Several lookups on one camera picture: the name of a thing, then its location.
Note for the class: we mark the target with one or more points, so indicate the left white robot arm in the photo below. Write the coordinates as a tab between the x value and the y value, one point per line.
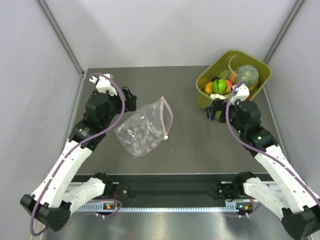
50	204

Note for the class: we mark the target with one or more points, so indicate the lower fake peach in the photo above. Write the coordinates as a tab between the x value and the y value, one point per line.
229	85

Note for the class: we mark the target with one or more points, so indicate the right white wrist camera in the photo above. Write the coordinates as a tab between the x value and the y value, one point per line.
240	92

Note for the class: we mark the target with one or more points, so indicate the upper fake peach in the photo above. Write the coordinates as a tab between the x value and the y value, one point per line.
232	78

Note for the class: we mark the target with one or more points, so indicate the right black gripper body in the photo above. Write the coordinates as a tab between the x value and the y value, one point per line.
238	126

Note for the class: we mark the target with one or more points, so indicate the yellow fake orange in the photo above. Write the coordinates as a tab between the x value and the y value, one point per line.
208	88

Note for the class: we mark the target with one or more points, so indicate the white toothed cable rail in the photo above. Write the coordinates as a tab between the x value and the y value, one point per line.
227	207

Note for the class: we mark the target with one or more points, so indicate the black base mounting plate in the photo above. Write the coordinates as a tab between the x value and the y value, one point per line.
172	190

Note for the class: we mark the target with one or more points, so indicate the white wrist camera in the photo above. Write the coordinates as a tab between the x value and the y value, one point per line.
103	83
240	92

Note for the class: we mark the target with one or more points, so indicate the olive green plastic bin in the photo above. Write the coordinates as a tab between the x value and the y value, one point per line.
226	67

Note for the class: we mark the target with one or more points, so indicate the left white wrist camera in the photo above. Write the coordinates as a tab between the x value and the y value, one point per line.
103	83

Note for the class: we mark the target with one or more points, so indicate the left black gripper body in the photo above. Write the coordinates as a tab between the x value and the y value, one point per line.
115	104

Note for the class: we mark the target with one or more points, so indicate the clear zip top bag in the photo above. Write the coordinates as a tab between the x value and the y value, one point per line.
144	130

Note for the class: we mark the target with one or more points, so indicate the green fake watermelon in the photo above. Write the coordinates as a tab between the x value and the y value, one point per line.
219	86

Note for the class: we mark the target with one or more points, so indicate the fake peach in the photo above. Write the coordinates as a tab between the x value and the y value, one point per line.
229	85
232	78

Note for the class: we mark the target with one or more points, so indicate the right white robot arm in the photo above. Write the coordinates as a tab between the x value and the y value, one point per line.
294	203

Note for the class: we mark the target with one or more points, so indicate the white fake cauliflower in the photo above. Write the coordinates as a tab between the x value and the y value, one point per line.
217	96

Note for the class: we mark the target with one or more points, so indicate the yellow green fake mango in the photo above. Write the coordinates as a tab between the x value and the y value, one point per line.
253	87

